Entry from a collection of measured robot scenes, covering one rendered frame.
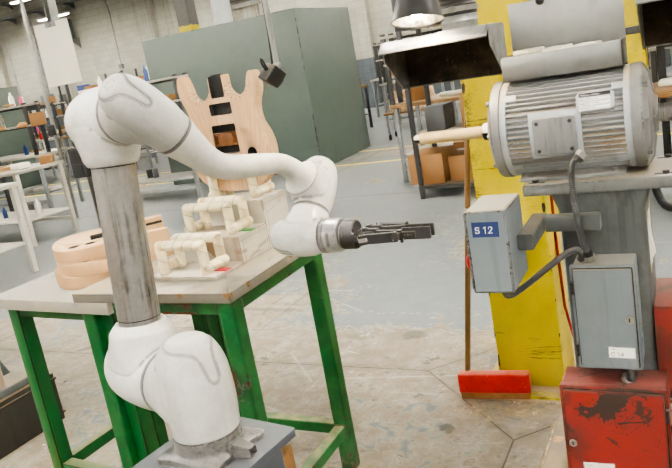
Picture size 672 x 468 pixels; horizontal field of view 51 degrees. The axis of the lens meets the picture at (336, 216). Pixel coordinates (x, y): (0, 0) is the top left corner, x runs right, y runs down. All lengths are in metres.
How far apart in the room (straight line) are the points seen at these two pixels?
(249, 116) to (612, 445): 1.45
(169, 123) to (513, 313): 1.92
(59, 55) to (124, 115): 2.00
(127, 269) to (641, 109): 1.23
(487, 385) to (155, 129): 2.02
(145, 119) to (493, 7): 1.65
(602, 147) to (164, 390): 1.15
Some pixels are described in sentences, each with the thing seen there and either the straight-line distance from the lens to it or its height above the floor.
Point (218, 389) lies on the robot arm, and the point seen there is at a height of 0.87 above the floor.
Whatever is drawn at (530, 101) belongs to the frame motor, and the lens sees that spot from 1.81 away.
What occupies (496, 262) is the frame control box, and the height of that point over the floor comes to 1.00.
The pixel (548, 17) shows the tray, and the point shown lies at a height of 1.52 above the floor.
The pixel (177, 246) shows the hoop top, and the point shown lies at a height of 1.04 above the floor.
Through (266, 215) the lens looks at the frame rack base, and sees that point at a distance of 2.35.
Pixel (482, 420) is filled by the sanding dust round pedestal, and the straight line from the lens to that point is 3.00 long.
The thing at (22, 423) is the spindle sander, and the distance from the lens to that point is 3.77.
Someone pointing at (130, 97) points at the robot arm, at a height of 1.50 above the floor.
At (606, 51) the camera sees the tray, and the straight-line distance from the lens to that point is 1.79.
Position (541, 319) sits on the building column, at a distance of 3.03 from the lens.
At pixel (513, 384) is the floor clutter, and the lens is 3.09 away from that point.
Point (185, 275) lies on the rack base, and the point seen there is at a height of 0.94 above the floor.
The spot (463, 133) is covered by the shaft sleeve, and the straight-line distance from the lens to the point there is 1.94.
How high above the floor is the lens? 1.51
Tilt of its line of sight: 12 degrees down
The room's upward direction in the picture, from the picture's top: 10 degrees counter-clockwise
